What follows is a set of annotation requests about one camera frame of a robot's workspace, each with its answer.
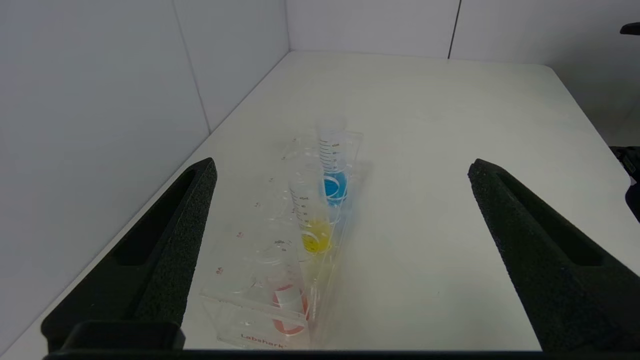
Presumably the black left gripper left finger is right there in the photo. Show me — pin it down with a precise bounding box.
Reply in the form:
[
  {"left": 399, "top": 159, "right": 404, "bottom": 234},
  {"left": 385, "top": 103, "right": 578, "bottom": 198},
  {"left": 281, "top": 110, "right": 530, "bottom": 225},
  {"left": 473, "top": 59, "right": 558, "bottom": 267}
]
[{"left": 41, "top": 158, "right": 218, "bottom": 352}]

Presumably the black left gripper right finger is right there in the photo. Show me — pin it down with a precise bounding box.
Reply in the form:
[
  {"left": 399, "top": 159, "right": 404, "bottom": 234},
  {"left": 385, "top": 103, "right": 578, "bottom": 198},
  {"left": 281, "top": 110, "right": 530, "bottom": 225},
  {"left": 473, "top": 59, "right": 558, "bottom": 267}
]
[{"left": 468, "top": 159, "right": 640, "bottom": 351}]

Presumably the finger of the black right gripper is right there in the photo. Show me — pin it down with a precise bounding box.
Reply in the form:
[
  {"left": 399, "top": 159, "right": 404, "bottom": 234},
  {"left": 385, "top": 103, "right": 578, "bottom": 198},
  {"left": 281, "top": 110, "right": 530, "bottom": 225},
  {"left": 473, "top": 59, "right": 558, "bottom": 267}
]
[{"left": 610, "top": 146, "right": 640, "bottom": 223}]

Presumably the clear acrylic test tube rack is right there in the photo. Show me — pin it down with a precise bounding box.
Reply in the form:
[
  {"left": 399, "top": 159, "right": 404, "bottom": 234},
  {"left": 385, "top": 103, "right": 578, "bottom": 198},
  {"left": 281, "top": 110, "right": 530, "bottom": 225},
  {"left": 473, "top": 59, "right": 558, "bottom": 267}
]
[{"left": 200, "top": 129, "right": 373, "bottom": 350}]

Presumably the test tube with yellow pigment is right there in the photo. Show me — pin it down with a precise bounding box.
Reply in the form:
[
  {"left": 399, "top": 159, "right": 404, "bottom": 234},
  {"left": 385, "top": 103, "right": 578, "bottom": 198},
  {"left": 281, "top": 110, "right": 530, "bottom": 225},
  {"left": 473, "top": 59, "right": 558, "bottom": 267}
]
[{"left": 287, "top": 172, "right": 333, "bottom": 255}]

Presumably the test tube with blue pigment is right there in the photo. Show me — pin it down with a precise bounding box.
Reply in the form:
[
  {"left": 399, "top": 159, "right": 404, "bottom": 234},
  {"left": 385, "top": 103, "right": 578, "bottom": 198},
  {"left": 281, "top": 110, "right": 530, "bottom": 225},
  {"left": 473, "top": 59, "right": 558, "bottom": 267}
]
[{"left": 316, "top": 117, "right": 350, "bottom": 206}]

